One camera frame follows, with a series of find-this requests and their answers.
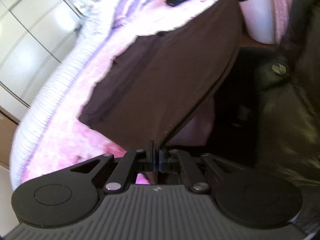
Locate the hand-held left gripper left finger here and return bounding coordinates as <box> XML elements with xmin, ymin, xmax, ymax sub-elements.
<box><xmin>70</xmin><ymin>140</ymin><xmax>156</xmax><ymax>193</ymax></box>

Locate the black leather jacket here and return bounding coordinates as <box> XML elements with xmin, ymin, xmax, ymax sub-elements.
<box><xmin>251</xmin><ymin>0</ymin><xmax>320</xmax><ymax>235</ymax></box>

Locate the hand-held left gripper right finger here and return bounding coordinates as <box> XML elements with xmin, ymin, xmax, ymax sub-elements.
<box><xmin>156</xmin><ymin>148</ymin><xmax>240</xmax><ymax>193</ymax></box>

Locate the white wardrobe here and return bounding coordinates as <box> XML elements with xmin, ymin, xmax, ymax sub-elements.
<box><xmin>0</xmin><ymin>0</ymin><xmax>83</xmax><ymax>108</ymax></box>

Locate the lavender striped quilt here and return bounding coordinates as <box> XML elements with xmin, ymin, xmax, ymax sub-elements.
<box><xmin>9</xmin><ymin>0</ymin><xmax>140</xmax><ymax>190</ymax></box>

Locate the dark purple sweater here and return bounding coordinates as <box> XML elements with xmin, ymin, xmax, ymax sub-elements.
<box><xmin>76</xmin><ymin>0</ymin><xmax>247</xmax><ymax>153</ymax></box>

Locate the white round nightstand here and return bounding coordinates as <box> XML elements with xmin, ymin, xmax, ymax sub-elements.
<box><xmin>239</xmin><ymin>0</ymin><xmax>277</xmax><ymax>45</ymax></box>

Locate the pink floral blanket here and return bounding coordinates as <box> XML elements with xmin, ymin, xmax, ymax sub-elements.
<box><xmin>22</xmin><ymin>0</ymin><xmax>227</xmax><ymax>184</ymax></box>

